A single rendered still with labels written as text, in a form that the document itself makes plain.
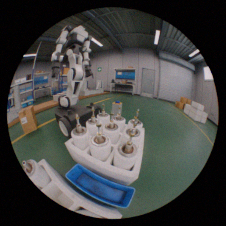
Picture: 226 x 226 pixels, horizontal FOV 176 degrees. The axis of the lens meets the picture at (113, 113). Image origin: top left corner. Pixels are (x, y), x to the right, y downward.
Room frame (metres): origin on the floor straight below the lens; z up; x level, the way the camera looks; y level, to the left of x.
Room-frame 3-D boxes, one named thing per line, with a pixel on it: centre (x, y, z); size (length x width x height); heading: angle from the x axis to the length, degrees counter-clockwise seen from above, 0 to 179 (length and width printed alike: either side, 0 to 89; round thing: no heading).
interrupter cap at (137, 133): (0.28, -0.11, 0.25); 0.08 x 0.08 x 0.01
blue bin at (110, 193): (0.04, 0.05, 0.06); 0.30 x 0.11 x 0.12; 67
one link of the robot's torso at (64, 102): (0.81, 0.60, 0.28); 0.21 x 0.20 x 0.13; 68
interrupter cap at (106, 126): (0.32, 0.00, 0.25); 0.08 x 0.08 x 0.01
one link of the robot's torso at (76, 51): (0.81, 0.62, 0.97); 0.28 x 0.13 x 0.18; 68
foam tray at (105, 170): (0.32, 0.00, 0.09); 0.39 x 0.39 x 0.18; 68
